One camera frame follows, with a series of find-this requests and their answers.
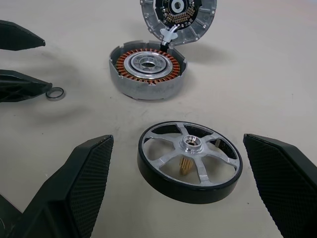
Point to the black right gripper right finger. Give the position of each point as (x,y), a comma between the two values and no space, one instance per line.
(284,188)

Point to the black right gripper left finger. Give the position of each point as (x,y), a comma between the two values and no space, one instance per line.
(81,183)

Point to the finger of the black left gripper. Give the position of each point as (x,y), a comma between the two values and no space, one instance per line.
(19,85)
(17,37)

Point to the black silver spoked rotor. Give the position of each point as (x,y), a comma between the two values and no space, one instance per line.
(161,184)

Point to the silver motor stator housing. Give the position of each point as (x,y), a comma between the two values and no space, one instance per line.
(138,89)

